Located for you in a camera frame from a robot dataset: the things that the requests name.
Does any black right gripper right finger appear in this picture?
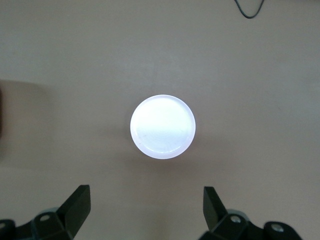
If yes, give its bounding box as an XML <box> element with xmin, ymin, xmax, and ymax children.
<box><xmin>203</xmin><ymin>186</ymin><xmax>305</xmax><ymax>240</ymax></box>

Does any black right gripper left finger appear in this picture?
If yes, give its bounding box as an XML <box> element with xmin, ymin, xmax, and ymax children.
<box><xmin>0</xmin><ymin>184</ymin><xmax>91</xmax><ymax>240</ymax></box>

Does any thin black looped cable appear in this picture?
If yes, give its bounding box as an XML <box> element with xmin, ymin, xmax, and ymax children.
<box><xmin>233</xmin><ymin>0</ymin><xmax>266</xmax><ymax>19</ymax></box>

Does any pale pink round plate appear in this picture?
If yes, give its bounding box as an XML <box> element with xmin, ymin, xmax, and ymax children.
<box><xmin>129</xmin><ymin>94</ymin><xmax>197</xmax><ymax>160</ymax></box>

